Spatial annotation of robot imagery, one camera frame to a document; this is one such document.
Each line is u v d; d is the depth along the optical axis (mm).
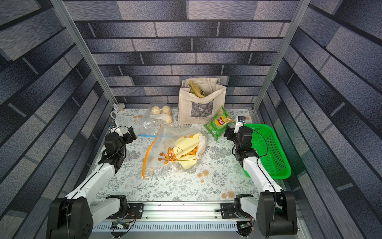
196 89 951
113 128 697
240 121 712
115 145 631
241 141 631
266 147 968
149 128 1067
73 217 401
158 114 1095
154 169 870
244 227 720
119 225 709
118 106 1138
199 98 877
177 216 762
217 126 991
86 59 884
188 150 877
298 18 722
